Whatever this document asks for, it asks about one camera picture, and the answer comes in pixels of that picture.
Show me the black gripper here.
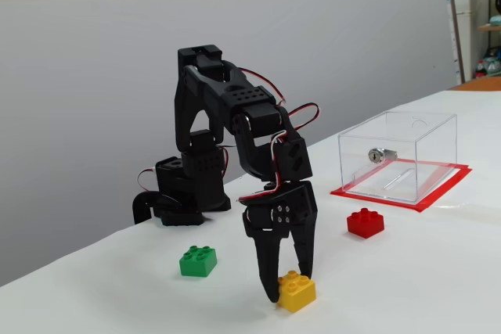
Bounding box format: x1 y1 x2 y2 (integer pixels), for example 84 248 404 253
242 180 319 304

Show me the yellow lego brick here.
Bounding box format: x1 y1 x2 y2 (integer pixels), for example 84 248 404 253
276 270 317 314

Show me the red lego brick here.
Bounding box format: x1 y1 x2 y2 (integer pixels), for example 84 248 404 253
346 207 385 239

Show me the green lego brick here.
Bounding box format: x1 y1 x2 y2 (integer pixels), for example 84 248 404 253
178 245 218 278

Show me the silver box lock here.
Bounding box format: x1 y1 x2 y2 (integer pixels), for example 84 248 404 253
367 147 398 164

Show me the transparent acrylic box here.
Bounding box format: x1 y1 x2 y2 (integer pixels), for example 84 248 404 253
337 110 458 205

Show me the red tape square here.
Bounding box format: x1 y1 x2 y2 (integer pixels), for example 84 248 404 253
330 158 474 214

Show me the brown wooden tabletop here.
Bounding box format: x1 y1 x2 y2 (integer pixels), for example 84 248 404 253
449 75 501 92

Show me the metal shelf rack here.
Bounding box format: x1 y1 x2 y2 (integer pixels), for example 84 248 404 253
445 0 501 84

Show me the red white servo cable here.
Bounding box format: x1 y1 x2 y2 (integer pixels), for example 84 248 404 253
236 131 290 205
218 145 230 177
136 168 158 195
239 68 287 106
288 102 320 132

